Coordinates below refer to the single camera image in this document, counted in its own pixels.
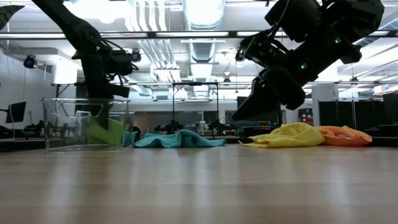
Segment orange microfiber towel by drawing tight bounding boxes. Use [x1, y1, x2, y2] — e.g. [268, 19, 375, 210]
[315, 125, 373, 147]

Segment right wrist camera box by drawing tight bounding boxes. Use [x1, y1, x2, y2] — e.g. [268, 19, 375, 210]
[239, 29, 289, 69]

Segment black partition panels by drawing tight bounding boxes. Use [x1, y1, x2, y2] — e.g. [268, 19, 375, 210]
[318, 100, 384, 138]

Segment small black background monitor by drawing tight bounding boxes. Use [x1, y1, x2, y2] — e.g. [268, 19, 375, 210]
[5, 101, 27, 124]

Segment green microfiber towel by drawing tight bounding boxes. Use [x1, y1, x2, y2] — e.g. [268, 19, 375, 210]
[83, 118, 125, 146]

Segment green artificial plant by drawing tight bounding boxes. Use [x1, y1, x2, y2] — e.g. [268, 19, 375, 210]
[0, 4, 25, 30]

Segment clear plastic basket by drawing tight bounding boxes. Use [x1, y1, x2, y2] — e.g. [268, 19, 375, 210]
[42, 97, 135, 152]

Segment yellow microfiber towel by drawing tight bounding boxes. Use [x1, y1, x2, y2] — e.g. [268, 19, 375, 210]
[238, 122, 326, 149]

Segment white pillar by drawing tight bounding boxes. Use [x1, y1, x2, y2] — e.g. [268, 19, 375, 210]
[312, 84, 339, 127]

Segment blue microfiber towel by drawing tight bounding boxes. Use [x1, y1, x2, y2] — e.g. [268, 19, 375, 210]
[123, 129, 227, 149]

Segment black ceiling lamp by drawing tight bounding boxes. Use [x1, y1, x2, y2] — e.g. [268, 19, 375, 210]
[129, 49, 142, 63]
[23, 55, 39, 70]

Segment large black background monitor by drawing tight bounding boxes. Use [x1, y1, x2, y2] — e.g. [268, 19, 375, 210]
[236, 96, 280, 125]

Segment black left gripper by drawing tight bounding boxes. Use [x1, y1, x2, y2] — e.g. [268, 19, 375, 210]
[72, 50, 110, 130]

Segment black background rig frame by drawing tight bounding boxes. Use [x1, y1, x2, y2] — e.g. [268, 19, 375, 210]
[172, 82, 220, 135]

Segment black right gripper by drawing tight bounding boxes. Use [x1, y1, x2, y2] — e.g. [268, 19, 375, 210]
[231, 37, 363, 122]

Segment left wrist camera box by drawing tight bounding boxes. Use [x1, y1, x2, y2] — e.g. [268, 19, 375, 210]
[107, 83, 131, 99]

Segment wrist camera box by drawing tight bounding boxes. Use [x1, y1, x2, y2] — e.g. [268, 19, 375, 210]
[239, 29, 289, 69]
[107, 83, 131, 99]

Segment white ceiling duct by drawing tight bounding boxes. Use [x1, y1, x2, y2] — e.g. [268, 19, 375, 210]
[183, 0, 225, 31]

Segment white wall cabinet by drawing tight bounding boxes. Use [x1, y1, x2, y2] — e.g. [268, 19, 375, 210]
[51, 58, 78, 85]

